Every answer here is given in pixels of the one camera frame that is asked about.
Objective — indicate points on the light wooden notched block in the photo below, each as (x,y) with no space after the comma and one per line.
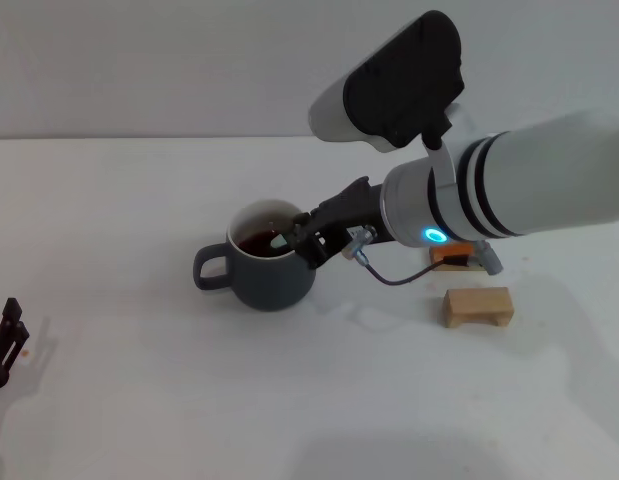
(469,302)

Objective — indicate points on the orange-brown wooden block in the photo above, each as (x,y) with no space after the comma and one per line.
(441,255)

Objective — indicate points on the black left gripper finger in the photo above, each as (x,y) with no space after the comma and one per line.
(8,340)

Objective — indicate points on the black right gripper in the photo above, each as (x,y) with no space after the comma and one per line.
(354,210)

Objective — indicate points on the dark grey ceramic coffee cup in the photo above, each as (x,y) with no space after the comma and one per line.
(269,280)

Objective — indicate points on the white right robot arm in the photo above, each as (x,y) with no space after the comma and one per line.
(529,185)

